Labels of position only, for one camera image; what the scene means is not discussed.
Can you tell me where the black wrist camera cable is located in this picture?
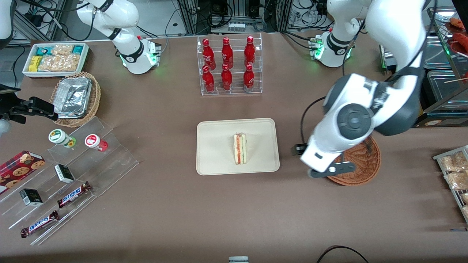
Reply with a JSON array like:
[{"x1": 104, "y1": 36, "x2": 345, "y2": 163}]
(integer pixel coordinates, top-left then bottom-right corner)
[{"x1": 301, "y1": 97, "x2": 326, "y2": 145}]

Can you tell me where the triangular sandwich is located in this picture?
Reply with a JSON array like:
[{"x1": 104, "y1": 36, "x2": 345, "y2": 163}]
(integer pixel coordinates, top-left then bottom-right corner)
[{"x1": 234, "y1": 133, "x2": 248, "y2": 165}]

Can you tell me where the small clear cracker bag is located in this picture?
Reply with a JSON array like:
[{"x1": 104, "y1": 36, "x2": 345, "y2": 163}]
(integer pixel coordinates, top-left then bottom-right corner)
[{"x1": 50, "y1": 44, "x2": 74, "y2": 56}]

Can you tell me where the beige plastic tray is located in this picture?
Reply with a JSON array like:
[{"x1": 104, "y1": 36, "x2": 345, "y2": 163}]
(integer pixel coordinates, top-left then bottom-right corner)
[{"x1": 196, "y1": 118, "x2": 280, "y2": 176}]

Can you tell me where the silver foil container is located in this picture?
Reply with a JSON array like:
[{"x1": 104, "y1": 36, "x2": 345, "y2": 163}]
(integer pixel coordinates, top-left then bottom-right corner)
[{"x1": 54, "y1": 76, "x2": 93, "y2": 119}]

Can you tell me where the light wicker basket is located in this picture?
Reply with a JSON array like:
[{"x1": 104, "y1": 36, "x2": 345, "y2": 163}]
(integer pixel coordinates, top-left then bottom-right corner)
[{"x1": 50, "y1": 72, "x2": 101, "y2": 128}]

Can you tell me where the small black box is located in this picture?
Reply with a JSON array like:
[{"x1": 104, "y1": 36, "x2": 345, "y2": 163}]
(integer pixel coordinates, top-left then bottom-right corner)
[
  {"x1": 19, "y1": 188, "x2": 44, "y2": 207},
  {"x1": 54, "y1": 164, "x2": 75, "y2": 183}
]

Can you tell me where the green lid snack cup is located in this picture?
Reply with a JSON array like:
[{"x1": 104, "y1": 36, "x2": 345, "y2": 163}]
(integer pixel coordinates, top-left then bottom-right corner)
[{"x1": 48, "y1": 129, "x2": 77, "y2": 148}]

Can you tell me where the clear acrylic stepped shelf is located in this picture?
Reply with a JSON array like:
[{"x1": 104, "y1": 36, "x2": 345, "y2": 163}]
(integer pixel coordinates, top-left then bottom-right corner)
[{"x1": 0, "y1": 116, "x2": 140, "y2": 246}]

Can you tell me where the brown round wicker basket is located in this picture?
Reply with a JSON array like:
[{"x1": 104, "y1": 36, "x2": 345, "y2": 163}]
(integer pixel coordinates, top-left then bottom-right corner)
[{"x1": 327, "y1": 135, "x2": 381, "y2": 186}]

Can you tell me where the grey wire rack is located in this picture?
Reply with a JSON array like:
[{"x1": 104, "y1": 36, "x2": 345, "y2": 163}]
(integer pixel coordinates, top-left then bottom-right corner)
[{"x1": 433, "y1": 145, "x2": 468, "y2": 224}]

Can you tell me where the snickers bar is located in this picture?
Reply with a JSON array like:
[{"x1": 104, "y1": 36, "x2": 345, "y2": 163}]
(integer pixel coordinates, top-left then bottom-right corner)
[
  {"x1": 57, "y1": 181, "x2": 92, "y2": 208},
  {"x1": 20, "y1": 210, "x2": 59, "y2": 238}
]

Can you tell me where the black hot food display case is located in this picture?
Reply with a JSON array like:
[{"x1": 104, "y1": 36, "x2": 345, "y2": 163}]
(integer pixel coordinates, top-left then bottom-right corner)
[{"x1": 379, "y1": 7, "x2": 468, "y2": 128}]

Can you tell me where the red cola bottle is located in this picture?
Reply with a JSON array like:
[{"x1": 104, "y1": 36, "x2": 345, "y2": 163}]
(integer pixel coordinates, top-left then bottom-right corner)
[
  {"x1": 222, "y1": 37, "x2": 234, "y2": 69},
  {"x1": 244, "y1": 35, "x2": 256, "y2": 68},
  {"x1": 202, "y1": 65, "x2": 215, "y2": 93},
  {"x1": 202, "y1": 39, "x2": 216, "y2": 70},
  {"x1": 221, "y1": 64, "x2": 233, "y2": 91},
  {"x1": 243, "y1": 64, "x2": 255, "y2": 92}
]

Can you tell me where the red cookie box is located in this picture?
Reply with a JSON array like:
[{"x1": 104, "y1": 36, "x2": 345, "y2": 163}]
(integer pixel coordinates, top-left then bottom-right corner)
[{"x1": 0, "y1": 150, "x2": 46, "y2": 195}]

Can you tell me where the black looped cable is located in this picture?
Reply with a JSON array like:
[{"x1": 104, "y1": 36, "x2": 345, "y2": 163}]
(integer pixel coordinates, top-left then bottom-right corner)
[{"x1": 316, "y1": 245, "x2": 370, "y2": 263}]

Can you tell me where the white snack bin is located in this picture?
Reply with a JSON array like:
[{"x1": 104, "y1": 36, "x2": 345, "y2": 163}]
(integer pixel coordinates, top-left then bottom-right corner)
[{"x1": 23, "y1": 42, "x2": 90, "y2": 79}]

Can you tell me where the red lid snack cup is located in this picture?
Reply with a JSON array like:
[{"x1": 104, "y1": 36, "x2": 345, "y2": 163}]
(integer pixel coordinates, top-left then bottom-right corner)
[{"x1": 84, "y1": 134, "x2": 109, "y2": 152}]

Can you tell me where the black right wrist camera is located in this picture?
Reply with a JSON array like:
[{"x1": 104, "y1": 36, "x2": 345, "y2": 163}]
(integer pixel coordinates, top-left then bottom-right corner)
[{"x1": 9, "y1": 96, "x2": 59, "y2": 122}]

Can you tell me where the clear acrylic bottle rack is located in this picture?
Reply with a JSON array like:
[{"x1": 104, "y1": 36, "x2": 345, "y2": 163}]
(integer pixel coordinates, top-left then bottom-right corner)
[{"x1": 197, "y1": 33, "x2": 263, "y2": 96}]

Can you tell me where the large clear cracker bag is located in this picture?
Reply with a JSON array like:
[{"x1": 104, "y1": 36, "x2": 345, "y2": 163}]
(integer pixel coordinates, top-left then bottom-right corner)
[{"x1": 38, "y1": 54, "x2": 80, "y2": 72}]

